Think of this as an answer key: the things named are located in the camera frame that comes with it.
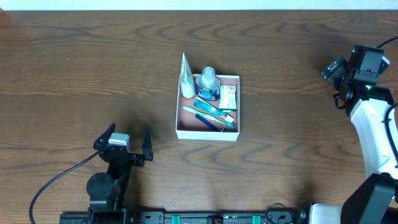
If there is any white cardboard box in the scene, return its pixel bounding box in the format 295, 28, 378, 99
175, 75, 241, 141

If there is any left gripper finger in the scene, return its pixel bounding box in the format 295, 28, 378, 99
94, 123, 116, 146
141, 129, 152, 154

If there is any white lotion tube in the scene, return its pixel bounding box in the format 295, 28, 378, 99
180, 53, 196, 99

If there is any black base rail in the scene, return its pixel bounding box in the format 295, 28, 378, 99
59, 208, 309, 224

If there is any clear pump soap bottle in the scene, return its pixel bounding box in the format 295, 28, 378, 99
195, 67, 221, 101

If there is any green white toothbrush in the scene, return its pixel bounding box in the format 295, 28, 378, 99
183, 106, 236, 129

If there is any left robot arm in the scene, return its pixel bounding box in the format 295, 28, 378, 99
86, 123, 154, 223

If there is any red green toothpaste tube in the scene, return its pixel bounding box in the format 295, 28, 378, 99
193, 97, 234, 123

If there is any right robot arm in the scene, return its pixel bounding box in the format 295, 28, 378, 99
300, 45, 397, 223

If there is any green white soap box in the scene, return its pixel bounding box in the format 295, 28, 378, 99
218, 85, 237, 112

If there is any blue disposable razor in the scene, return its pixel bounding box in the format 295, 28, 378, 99
195, 114, 224, 132

